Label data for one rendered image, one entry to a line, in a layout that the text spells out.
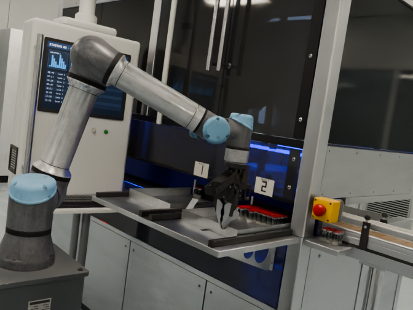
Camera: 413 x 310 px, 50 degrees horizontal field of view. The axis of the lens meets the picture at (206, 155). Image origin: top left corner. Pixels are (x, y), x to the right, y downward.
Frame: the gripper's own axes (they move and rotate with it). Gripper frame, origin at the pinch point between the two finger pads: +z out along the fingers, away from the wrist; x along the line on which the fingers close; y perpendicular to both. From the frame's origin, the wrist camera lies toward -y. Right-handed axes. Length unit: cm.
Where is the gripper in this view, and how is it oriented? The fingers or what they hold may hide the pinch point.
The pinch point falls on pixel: (221, 225)
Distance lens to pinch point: 139.7
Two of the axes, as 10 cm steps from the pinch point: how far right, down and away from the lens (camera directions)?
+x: -6.9, -1.6, 7.0
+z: -1.4, 9.9, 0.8
